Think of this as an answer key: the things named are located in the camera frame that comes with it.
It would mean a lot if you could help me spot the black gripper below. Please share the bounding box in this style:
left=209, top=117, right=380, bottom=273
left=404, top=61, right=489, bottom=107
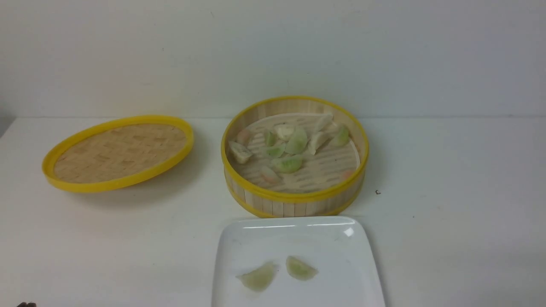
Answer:
left=17, top=302, right=37, bottom=307

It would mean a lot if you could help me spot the pink dumpling basket front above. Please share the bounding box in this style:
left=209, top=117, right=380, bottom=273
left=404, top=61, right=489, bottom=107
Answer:
left=261, top=166, right=282, bottom=185

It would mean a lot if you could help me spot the white dumpling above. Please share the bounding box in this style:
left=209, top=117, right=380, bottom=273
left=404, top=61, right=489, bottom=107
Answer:
left=273, top=124, right=295, bottom=142
left=308, top=131, right=330, bottom=155
left=228, top=141, right=253, bottom=165

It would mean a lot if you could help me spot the green dumpling on plate left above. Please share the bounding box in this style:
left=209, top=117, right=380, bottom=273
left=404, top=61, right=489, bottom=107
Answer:
left=236, top=261, right=278, bottom=292

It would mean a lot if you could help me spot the green dumpling on plate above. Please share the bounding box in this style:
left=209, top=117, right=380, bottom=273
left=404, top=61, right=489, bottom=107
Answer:
left=236, top=261, right=278, bottom=292
left=285, top=256, right=319, bottom=281

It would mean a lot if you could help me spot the green dumpling on plate right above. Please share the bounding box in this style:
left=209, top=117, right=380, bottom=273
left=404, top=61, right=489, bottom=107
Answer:
left=285, top=256, right=319, bottom=281

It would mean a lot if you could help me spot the white square plate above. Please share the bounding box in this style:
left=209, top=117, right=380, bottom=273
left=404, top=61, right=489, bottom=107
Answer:
left=211, top=216, right=386, bottom=307

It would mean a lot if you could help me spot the yellow rimmed bamboo steamer lid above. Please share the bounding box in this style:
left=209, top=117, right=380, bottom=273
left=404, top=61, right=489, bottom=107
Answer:
left=42, top=115, right=195, bottom=194

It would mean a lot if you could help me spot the pink dumpling at basket left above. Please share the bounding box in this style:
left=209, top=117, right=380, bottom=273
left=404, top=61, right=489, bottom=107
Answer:
left=235, top=128, right=252, bottom=146

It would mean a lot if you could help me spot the yellow rimmed bamboo steamer basket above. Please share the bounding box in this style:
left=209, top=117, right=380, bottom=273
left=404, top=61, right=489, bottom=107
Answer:
left=221, top=96, right=369, bottom=218

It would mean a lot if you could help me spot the green dumpling centre left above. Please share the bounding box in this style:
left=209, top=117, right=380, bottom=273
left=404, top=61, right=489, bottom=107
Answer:
left=263, top=143, right=285, bottom=159

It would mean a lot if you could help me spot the small green dumpling upper left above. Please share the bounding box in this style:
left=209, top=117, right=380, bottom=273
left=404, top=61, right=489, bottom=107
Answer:
left=263, top=130, right=277, bottom=147

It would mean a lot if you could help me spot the green dumpling basket front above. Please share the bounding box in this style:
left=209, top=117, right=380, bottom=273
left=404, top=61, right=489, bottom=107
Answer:
left=271, top=155, right=303, bottom=174

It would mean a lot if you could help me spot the white dumpling at basket top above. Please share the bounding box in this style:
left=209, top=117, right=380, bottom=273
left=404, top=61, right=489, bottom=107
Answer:
left=273, top=124, right=295, bottom=142

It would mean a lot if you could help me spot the white mesh steamer liner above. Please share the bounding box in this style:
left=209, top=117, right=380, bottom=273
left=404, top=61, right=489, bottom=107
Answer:
left=227, top=113, right=362, bottom=194

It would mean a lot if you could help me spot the large green dumpling centre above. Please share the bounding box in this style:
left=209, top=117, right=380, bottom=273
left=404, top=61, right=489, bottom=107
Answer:
left=285, top=126, right=308, bottom=155

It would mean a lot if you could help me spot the green dumpling at basket right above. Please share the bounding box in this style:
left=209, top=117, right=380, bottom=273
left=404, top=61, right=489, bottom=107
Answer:
left=329, top=125, right=350, bottom=148

